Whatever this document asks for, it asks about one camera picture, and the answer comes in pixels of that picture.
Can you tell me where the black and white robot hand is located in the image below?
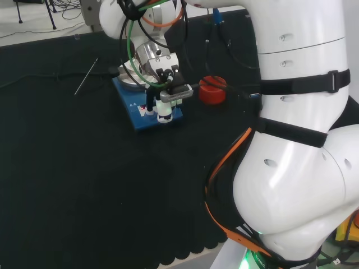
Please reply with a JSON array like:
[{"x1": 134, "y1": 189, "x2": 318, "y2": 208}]
[{"x1": 144, "y1": 53, "x2": 186, "y2": 124}]

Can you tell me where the heater with blue base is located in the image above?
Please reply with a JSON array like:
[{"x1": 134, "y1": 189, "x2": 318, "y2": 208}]
[{"x1": 112, "y1": 63, "x2": 185, "y2": 133}]

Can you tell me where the red plastic cup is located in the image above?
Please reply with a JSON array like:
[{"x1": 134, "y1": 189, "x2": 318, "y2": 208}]
[{"x1": 198, "y1": 75, "x2": 227, "y2": 106}]

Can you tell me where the thin glass rod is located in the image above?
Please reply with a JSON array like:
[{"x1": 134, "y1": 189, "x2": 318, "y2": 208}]
[{"x1": 73, "y1": 58, "x2": 99, "y2": 96}]

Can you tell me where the black bench cloth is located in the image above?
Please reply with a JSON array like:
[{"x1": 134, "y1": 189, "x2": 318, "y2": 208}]
[{"x1": 0, "y1": 11, "x2": 263, "y2": 267}]

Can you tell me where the grey equipment box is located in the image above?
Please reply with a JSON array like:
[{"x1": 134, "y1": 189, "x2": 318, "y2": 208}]
[{"x1": 80, "y1": 0, "x2": 105, "y2": 32}]

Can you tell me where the black tripod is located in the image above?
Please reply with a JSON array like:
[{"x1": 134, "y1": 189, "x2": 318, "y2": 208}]
[{"x1": 12, "y1": 0, "x2": 58, "y2": 30}]

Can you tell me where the yellow stop button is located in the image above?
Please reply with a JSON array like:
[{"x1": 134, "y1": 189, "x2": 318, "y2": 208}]
[{"x1": 335, "y1": 214, "x2": 359, "y2": 245}]

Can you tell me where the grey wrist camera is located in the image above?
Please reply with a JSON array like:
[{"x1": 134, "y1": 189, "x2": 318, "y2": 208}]
[{"x1": 159, "y1": 83, "x2": 195, "y2": 103}]

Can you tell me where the black cable with blue plug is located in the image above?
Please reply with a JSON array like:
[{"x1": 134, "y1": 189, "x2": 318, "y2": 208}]
[{"x1": 199, "y1": 77, "x2": 262, "y2": 100}]

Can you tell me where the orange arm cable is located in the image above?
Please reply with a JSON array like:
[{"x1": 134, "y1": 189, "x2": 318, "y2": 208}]
[{"x1": 204, "y1": 127, "x2": 273, "y2": 259}]

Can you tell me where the black heater power cable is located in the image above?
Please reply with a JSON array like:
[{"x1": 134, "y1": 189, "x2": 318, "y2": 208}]
[{"x1": 0, "y1": 66, "x2": 120, "y2": 89}]

